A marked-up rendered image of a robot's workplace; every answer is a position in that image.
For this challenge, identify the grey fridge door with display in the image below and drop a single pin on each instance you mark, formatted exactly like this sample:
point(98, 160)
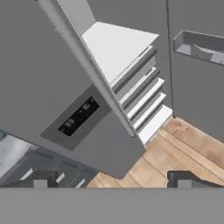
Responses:
point(43, 73)

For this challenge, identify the dark grey drawer cabinet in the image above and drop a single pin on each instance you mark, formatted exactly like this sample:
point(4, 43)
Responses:
point(70, 169)

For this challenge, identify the white fridge shelf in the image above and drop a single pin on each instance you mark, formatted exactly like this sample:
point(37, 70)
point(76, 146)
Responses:
point(135, 68)
point(140, 86)
point(145, 97)
point(148, 110)

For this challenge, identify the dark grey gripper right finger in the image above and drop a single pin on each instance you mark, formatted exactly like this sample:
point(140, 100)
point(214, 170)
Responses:
point(179, 175)

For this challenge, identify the grey fridge body white interior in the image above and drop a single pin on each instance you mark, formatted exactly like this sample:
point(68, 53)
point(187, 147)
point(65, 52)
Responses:
point(116, 43)

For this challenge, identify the clear grey door bin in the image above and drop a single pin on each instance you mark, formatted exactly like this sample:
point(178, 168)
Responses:
point(201, 48)

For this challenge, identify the open grey fridge door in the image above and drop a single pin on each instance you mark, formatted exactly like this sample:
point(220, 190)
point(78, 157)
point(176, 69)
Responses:
point(198, 96)

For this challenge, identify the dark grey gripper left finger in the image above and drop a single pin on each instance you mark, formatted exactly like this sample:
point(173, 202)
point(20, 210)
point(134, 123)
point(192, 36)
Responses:
point(43, 175)

